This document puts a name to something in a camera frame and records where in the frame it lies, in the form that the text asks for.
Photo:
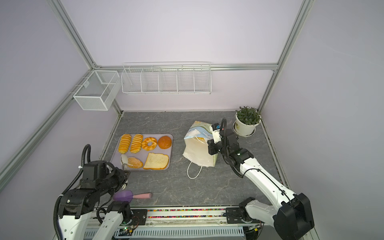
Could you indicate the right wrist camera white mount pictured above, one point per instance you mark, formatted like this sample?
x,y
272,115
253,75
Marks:
x,y
216,129

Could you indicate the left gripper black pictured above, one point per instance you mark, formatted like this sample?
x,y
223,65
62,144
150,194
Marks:
x,y
122,177

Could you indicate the round orange fake bun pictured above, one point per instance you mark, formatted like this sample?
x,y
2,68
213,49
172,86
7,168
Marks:
x,y
164,142

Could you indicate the white mesh box basket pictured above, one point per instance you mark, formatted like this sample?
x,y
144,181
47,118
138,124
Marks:
x,y
98,91

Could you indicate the fake oval sugared bread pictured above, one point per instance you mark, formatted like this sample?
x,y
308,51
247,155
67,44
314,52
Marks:
x,y
134,163

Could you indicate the fake yellow ridged bread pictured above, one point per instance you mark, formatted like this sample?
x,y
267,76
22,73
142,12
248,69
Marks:
x,y
136,143
125,142

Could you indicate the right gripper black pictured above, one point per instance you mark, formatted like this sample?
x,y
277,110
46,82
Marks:
x,y
212,150

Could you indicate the paper bag with landscape print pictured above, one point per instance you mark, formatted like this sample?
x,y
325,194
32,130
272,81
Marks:
x,y
197,147

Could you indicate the metal tongs with white tips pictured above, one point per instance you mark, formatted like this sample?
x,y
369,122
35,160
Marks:
x,y
126,164

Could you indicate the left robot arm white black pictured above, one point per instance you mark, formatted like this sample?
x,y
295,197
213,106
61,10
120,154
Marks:
x,y
74,206

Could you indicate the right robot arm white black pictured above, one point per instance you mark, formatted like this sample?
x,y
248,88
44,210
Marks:
x,y
245,165

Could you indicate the potted green plant white pot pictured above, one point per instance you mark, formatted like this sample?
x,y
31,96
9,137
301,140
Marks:
x,y
247,118

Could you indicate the purple scoop with pink handle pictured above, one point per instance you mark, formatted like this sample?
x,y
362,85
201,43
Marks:
x,y
128,196

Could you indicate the fake toast slice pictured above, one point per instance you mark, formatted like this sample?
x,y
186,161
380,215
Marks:
x,y
156,162

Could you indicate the fake braided ring bread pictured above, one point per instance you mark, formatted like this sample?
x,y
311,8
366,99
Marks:
x,y
149,144

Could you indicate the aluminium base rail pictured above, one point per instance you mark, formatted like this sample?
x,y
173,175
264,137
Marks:
x,y
186,217

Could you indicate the white wire shelf basket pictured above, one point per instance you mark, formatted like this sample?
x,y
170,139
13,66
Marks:
x,y
167,78

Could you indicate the lavender cutting mat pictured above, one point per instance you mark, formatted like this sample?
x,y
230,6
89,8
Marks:
x,y
142,154

